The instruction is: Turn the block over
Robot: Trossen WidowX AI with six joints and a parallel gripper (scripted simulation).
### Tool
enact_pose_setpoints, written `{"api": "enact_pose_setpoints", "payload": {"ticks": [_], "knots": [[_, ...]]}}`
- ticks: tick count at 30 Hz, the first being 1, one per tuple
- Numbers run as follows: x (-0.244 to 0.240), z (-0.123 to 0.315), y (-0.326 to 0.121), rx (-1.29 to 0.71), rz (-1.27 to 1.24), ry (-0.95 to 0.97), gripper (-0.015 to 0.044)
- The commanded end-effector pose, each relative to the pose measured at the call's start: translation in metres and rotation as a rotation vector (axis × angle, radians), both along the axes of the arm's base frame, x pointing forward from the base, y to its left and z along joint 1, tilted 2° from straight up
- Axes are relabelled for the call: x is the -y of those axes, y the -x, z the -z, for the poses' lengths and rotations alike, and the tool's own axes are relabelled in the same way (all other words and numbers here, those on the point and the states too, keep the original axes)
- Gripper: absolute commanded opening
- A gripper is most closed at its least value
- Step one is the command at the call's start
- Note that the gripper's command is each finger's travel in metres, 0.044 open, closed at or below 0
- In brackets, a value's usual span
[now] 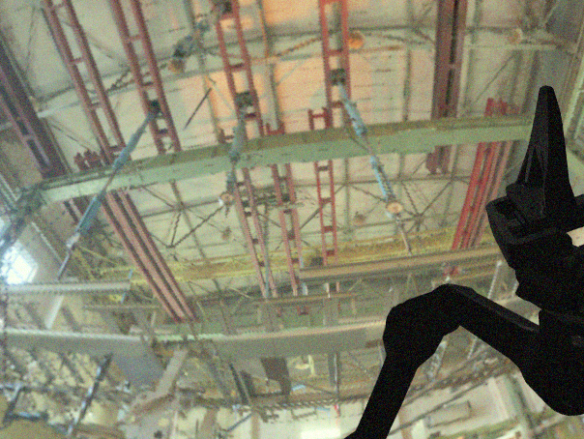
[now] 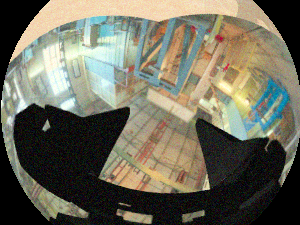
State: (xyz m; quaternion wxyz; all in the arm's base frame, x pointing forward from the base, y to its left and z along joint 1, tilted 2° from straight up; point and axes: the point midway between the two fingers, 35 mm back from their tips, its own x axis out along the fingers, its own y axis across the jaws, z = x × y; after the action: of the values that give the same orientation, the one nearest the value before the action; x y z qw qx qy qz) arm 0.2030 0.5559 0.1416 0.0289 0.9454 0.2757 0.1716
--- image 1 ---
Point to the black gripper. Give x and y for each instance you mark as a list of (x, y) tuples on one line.
[(530, 224)]

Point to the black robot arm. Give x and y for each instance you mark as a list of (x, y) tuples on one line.
[(550, 355)]

